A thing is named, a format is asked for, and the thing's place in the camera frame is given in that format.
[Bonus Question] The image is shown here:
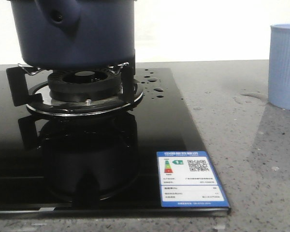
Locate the black glass gas stove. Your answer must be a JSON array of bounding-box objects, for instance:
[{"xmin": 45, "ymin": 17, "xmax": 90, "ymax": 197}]
[{"xmin": 0, "ymin": 68, "xmax": 231, "ymax": 217}]

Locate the light blue ribbed cup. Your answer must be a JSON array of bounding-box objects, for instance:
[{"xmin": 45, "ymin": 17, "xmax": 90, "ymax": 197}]
[{"xmin": 268, "ymin": 24, "xmax": 290, "ymax": 110}]

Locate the black round gas burner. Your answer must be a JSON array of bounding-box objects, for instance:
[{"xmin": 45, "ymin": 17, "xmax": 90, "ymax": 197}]
[{"xmin": 48, "ymin": 68, "xmax": 121, "ymax": 102}]

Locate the dark blue cooking pot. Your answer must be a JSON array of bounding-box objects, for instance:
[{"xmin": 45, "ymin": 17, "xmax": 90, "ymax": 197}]
[{"xmin": 11, "ymin": 0, "xmax": 135, "ymax": 70}]

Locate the black metal pot support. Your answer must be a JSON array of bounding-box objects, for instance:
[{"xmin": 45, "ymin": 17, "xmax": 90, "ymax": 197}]
[{"xmin": 6, "ymin": 62, "xmax": 143, "ymax": 117}]

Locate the blue energy label sticker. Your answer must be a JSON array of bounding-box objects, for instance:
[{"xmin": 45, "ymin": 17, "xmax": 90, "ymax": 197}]
[{"xmin": 157, "ymin": 151, "xmax": 230, "ymax": 209}]

